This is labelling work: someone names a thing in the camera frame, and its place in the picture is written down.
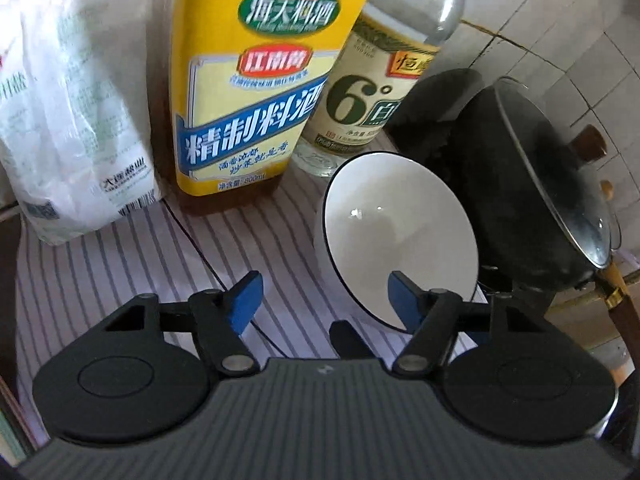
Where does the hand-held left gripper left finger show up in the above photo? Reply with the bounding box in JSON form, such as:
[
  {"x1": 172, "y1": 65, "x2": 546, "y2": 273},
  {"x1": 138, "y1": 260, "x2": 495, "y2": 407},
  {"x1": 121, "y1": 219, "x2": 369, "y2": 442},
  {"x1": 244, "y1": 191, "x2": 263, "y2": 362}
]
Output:
[{"x1": 102, "y1": 270, "x2": 264, "y2": 377}]

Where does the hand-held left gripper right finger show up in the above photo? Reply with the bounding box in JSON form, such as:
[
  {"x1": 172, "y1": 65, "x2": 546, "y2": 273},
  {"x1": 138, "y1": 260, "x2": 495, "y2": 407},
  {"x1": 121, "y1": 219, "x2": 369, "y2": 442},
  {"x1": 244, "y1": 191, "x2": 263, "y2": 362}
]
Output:
[{"x1": 387, "y1": 270, "x2": 546, "y2": 376}]

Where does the white bowl with black rim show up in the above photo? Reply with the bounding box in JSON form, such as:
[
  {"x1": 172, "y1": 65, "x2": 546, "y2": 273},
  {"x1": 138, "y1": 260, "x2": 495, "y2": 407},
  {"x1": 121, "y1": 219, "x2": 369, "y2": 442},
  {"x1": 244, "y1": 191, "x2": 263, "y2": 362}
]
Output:
[{"x1": 314, "y1": 152, "x2": 481, "y2": 333}]

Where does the striped table cloth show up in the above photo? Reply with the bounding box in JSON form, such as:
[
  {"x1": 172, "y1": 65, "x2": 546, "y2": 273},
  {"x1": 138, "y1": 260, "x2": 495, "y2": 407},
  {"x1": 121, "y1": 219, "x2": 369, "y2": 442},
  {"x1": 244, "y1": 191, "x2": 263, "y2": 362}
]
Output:
[{"x1": 15, "y1": 145, "x2": 488, "y2": 376}]

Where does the black wok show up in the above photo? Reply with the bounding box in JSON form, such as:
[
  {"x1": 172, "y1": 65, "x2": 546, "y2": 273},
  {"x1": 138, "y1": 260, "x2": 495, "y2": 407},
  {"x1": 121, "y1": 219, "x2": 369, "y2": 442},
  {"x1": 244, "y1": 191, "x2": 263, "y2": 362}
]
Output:
[{"x1": 387, "y1": 67, "x2": 640, "y2": 356}]

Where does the yellow label cooking wine bottle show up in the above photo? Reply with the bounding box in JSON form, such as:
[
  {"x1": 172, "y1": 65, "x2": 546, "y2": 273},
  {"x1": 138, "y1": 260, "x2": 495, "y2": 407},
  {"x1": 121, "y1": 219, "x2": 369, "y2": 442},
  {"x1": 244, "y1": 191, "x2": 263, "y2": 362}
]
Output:
[{"x1": 162, "y1": 0, "x2": 376, "y2": 217}]

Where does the glass wok lid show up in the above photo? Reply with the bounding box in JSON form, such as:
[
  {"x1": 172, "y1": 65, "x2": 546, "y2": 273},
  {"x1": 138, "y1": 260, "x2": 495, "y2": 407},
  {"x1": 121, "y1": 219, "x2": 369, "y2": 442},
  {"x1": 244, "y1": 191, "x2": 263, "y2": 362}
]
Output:
[{"x1": 492, "y1": 77, "x2": 623, "y2": 268}]

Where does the beige label vinegar bottle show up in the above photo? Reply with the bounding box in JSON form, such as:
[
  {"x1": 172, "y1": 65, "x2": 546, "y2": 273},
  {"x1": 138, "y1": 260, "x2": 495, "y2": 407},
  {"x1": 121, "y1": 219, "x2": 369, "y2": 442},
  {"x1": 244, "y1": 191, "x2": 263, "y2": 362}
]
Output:
[{"x1": 290, "y1": 0, "x2": 473, "y2": 178}]

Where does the white salt bag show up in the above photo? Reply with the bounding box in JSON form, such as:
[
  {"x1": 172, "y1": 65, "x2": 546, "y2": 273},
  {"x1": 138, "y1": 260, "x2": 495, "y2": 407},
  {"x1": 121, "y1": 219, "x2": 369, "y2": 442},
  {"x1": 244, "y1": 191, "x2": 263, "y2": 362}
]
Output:
[{"x1": 0, "y1": 0, "x2": 163, "y2": 247}]

